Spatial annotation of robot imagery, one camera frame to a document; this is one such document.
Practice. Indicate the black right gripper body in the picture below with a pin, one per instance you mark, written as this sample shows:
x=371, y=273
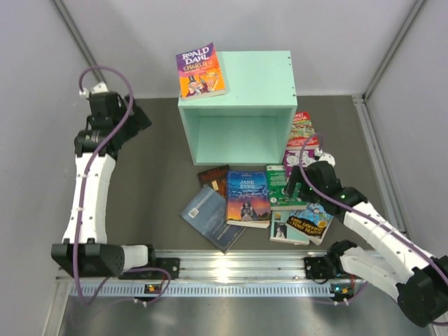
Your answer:
x=307, y=192

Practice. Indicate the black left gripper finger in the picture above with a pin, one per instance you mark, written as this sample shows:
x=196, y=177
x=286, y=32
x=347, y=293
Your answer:
x=140, y=120
x=131, y=128

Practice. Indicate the Jane Eyre sunset cover book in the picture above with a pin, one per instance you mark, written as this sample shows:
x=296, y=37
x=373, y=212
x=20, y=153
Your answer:
x=248, y=203

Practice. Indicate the Roald Dahl Charlie book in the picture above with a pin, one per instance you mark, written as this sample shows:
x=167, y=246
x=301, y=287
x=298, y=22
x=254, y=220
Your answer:
x=200, y=74

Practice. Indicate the dark brown Edward Tulane book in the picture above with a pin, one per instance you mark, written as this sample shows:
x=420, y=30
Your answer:
x=216, y=178

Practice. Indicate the dark blue paperback book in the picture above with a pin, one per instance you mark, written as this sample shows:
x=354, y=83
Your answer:
x=207, y=213

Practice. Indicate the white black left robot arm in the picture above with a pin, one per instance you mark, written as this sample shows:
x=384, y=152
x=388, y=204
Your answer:
x=84, y=250

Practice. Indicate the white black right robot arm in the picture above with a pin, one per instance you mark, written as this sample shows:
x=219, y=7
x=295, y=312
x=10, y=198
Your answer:
x=413, y=278

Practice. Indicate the green paperback book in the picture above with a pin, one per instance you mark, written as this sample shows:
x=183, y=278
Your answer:
x=278, y=196

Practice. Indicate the purple paperback book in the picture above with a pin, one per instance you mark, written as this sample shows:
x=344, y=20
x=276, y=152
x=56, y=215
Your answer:
x=292, y=158

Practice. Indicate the black yellow Storey Treehouse book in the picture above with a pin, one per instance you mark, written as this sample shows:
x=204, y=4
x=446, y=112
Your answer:
x=313, y=222

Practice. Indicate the light teal thin book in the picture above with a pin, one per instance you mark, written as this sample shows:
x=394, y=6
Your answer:
x=281, y=232

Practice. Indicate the red Treehouse paperback book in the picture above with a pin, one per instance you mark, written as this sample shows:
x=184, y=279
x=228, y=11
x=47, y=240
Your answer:
x=300, y=131

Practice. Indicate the mint green wooden cube shelf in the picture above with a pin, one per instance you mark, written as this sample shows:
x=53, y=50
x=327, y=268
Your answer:
x=251, y=122

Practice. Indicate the aluminium left frame post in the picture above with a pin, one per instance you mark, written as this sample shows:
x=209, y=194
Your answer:
x=82, y=47

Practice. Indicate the aluminium frame post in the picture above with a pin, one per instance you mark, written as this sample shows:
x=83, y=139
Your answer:
x=82, y=47
x=400, y=36

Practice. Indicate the aluminium right frame post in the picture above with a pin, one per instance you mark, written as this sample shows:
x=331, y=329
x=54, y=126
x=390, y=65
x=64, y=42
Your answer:
x=400, y=36

